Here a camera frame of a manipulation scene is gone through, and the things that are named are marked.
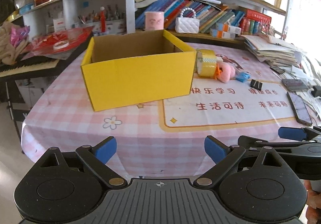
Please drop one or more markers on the white bookshelf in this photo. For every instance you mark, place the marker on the white bookshelf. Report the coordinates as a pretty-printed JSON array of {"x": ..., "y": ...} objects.
[{"x": 130, "y": 0}]

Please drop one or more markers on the pink foil bag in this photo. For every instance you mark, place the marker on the pink foil bag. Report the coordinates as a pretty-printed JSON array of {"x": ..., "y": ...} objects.
[{"x": 20, "y": 35}]

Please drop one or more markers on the pink plush toy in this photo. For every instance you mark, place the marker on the pink plush toy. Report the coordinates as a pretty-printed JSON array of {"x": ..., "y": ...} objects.
[{"x": 227, "y": 72}]

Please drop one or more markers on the white brush tray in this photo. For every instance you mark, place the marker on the white brush tray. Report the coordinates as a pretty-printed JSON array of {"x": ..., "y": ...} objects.
[{"x": 115, "y": 25}]

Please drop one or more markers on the stack of worn workbooks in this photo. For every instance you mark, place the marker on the stack of worn workbooks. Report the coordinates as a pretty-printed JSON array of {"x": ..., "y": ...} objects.
[{"x": 270, "y": 49}]

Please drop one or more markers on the red gift box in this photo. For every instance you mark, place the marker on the red gift box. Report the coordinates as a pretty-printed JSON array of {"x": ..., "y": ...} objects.
[{"x": 258, "y": 15}]

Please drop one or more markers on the dark grey rectangular device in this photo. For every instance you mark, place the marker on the dark grey rectangular device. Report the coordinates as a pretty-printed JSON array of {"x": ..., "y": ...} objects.
[{"x": 294, "y": 84}]

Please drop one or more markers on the small black device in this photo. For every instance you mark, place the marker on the small black device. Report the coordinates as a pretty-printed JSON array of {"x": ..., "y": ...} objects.
[{"x": 277, "y": 69}]

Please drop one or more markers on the pink cylindrical cup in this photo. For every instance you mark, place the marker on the pink cylindrical cup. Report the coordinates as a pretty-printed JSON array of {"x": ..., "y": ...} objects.
[{"x": 154, "y": 21}]

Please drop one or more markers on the blue pencil sharpener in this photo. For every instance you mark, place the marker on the blue pencil sharpener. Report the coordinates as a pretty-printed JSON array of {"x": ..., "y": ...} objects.
[{"x": 243, "y": 77}]

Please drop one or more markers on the white orange small box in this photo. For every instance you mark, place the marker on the white orange small box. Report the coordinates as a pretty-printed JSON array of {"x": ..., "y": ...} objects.
[
  {"x": 222, "y": 35},
  {"x": 229, "y": 28}
]

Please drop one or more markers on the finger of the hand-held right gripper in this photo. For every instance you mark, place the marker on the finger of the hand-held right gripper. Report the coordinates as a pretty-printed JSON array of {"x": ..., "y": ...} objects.
[
  {"x": 288, "y": 146},
  {"x": 288, "y": 133}
]

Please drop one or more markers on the white red box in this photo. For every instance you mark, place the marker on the white red box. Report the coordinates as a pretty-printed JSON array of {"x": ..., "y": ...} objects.
[{"x": 59, "y": 25}]

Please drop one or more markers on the beige cloth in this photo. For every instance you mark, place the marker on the beige cloth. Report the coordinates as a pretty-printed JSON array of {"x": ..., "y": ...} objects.
[{"x": 7, "y": 45}]

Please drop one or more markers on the red toy bottle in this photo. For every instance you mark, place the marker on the red toy bottle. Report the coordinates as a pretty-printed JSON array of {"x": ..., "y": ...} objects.
[{"x": 102, "y": 19}]

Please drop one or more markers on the row of colourful bottles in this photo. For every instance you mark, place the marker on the row of colourful bottles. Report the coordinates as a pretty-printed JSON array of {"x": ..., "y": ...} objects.
[{"x": 249, "y": 26}]

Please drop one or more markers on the white tape roll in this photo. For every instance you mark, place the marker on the white tape roll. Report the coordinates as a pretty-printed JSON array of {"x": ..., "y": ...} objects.
[{"x": 60, "y": 45}]

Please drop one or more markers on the white quilted handbag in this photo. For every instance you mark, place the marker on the white quilted handbag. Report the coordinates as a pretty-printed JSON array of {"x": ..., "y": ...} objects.
[{"x": 186, "y": 25}]

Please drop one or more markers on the row of colourful books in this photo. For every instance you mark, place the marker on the row of colourful books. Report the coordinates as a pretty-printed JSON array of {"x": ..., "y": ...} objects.
[{"x": 210, "y": 13}]

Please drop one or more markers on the person's right hand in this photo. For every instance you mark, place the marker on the person's right hand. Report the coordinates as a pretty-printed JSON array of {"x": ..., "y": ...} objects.
[{"x": 314, "y": 199}]

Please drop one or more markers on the yellow cardboard box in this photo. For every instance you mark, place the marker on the yellow cardboard box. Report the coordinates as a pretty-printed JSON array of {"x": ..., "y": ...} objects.
[{"x": 138, "y": 81}]

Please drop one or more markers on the pile of loose papers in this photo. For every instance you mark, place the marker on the pile of loose papers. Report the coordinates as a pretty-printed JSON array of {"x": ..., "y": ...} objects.
[{"x": 309, "y": 71}]

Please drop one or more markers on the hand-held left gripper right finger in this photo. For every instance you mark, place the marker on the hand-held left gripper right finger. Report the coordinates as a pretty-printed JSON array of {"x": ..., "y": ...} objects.
[{"x": 213, "y": 148}]

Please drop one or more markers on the black binder clip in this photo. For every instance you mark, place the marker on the black binder clip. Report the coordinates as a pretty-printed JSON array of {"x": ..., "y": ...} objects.
[{"x": 256, "y": 84}]

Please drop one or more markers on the black smartphone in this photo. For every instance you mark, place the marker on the black smartphone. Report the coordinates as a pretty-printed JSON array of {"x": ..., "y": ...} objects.
[{"x": 299, "y": 108}]

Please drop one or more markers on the red paper decorations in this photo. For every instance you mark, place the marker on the red paper decorations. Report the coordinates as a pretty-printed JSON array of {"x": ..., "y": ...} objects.
[{"x": 77, "y": 35}]

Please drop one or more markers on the black piano keyboard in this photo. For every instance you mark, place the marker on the black piano keyboard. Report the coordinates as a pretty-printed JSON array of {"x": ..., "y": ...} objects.
[{"x": 25, "y": 66}]

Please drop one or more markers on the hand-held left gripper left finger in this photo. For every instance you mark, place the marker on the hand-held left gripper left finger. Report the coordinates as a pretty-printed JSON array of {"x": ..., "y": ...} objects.
[{"x": 106, "y": 150}]

